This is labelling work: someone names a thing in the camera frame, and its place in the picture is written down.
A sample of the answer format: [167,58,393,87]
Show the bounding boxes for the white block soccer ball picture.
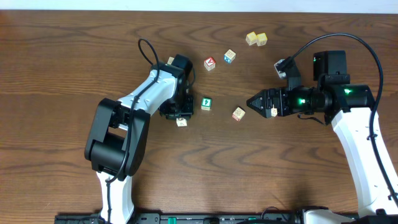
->
[176,118,188,127]

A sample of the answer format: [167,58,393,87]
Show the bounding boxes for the white block dragonfly picture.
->
[271,108,277,117]

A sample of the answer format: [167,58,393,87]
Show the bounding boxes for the green edged alphabet block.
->
[201,97,212,111]

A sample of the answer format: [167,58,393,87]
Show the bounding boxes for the white block red edge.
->
[232,107,246,121]

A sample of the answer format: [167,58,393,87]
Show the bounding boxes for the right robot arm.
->
[246,50,397,218]

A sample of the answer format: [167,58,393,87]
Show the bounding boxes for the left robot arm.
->
[85,62,195,223]

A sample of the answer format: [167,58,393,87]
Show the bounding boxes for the white block red side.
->
[167,57,174,65]

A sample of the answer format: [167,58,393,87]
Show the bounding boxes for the red letter A block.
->
[204,57,216,71]

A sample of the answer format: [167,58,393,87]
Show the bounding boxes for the blue edged alphabet block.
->
[224,49,236,63]

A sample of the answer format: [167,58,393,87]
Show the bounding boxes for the yellow block right of pair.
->
[256,32,268,47]

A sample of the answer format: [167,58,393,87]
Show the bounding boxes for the yellow block of pair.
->
[246,32,257,45]
[256,32,268,47]

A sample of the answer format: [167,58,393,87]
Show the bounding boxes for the yellow block left of pair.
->
[246,32,257,45]

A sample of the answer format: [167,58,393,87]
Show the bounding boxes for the left black cable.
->
[104,38,161,224]

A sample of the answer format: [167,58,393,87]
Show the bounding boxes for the black cable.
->
[281,32,398,209]
[104,38,161,224]

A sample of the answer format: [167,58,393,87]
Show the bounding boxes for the right black cable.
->
[281,32,398,209]

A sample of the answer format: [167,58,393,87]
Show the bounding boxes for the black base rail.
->
[54,207,398,224]

